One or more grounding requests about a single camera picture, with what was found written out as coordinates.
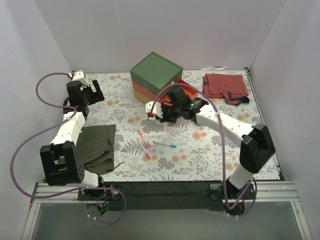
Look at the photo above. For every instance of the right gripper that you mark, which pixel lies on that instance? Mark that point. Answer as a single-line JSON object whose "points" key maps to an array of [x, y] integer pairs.
{"points": [[166, 114]]}

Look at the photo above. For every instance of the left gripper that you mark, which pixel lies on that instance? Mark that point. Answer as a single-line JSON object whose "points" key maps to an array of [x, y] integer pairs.
{"points": [[92, 92]]}

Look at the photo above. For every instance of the pink drawer box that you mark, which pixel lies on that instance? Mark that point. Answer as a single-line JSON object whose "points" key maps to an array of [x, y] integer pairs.
{"points": [[165, 98]]}

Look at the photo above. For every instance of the yellow bottom drawer box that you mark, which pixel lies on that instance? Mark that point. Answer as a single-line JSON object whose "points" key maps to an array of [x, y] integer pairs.
{"points": [[141, 97]]}

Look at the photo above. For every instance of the white teal marker pen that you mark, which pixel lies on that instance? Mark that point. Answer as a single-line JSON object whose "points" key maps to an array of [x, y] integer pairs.
{"points": [[165, 144]]}

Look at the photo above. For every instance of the orange pink marker pen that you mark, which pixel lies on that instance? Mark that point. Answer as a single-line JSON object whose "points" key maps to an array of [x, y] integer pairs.
{"points": [[144, 140]]}

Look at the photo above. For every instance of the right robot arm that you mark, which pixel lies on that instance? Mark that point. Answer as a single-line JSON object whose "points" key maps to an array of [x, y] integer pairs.
{"points": [[254, 141]]}

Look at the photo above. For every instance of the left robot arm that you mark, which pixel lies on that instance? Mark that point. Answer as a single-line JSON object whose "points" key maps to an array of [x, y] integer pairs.
{"points": [[60, 159]]}

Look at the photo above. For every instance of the floral patterned table mat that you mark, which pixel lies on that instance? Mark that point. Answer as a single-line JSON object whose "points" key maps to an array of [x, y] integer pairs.
{"points": [[199, 154]]}

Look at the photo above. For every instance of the olive green folded cloth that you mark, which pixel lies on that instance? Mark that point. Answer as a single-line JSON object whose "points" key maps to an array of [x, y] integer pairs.
{"points": [[95, 147]]}

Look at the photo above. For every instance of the red folded cloth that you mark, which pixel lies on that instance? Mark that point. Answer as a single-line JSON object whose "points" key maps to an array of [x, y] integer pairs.
{"points": [[223, 86]]}

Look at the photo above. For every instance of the white magenta marker pen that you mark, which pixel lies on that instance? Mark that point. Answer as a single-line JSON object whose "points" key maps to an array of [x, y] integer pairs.
{"points": [[143, 149]]}

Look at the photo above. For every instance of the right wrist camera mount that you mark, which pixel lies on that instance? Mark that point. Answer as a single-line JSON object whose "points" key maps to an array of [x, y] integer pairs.
{"points": [[154, 109]]}

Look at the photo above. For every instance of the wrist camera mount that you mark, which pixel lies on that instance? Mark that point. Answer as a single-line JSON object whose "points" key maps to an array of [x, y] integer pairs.
{"points": [[154, 109], [78, 78]]}

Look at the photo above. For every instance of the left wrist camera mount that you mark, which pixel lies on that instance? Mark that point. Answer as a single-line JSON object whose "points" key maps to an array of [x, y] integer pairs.
{"points": [[78, 78]]}

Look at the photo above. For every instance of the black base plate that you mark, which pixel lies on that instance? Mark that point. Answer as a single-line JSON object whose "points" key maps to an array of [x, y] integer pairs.
{"points": [[159, 195]]}

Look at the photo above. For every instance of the aluminium frame rail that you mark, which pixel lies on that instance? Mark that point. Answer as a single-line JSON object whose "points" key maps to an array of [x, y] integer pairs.
{"points": [[233, 203]]}

